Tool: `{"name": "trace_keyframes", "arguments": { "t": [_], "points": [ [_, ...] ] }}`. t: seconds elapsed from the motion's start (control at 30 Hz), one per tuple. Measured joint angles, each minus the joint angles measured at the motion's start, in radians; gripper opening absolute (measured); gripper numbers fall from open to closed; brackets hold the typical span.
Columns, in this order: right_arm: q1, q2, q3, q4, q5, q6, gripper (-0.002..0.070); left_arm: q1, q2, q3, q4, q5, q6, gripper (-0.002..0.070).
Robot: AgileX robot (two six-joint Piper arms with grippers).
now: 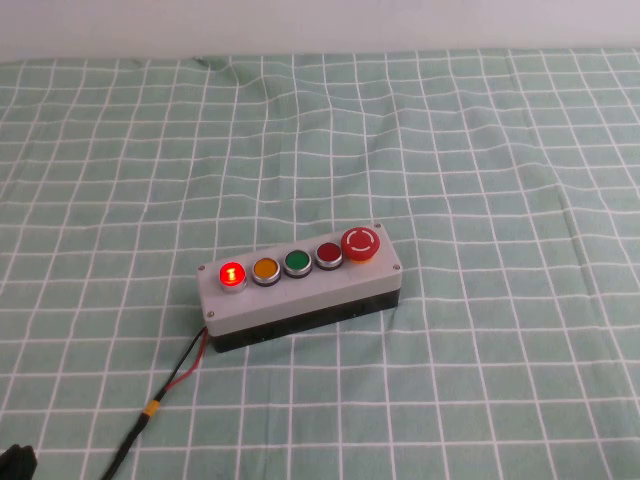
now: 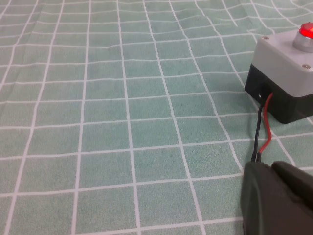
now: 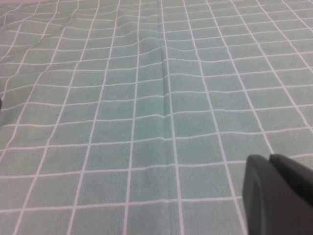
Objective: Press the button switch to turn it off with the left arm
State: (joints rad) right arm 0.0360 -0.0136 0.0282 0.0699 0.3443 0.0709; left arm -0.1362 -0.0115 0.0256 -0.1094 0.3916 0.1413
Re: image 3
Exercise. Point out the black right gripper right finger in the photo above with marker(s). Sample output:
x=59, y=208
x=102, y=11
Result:
x=296, y=186

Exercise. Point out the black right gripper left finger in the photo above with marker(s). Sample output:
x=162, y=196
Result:
x=259, y=203

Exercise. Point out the green white-grid tablecloth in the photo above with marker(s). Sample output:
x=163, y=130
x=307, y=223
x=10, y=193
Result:
x=151, y=102

